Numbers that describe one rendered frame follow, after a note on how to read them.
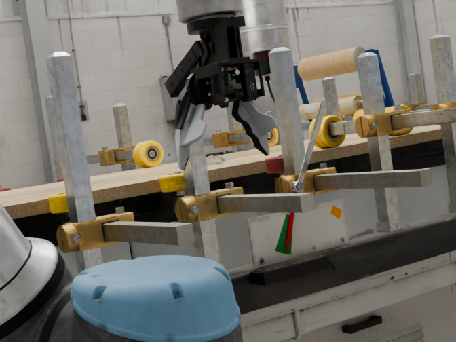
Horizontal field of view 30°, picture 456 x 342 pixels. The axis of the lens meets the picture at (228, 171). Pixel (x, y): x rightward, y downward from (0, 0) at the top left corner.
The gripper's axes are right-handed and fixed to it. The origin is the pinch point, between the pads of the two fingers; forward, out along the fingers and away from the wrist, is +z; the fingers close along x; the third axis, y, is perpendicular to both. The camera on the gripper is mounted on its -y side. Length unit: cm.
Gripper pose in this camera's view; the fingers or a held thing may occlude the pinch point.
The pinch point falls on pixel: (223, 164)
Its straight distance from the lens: 121.0
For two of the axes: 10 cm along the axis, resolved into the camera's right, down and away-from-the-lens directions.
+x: 8.0, -1.4, 5.8
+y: 5.8, -0.4, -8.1
